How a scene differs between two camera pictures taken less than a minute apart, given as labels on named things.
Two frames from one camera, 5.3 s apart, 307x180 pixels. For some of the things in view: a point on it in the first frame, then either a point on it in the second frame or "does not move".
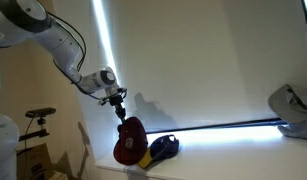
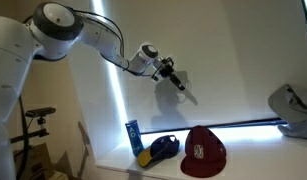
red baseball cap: [132, 144] -> [205, 154]
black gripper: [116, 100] -> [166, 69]
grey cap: [296, 112] does not move
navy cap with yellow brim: [161, 147] does not move
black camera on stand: [34, 113] does not move
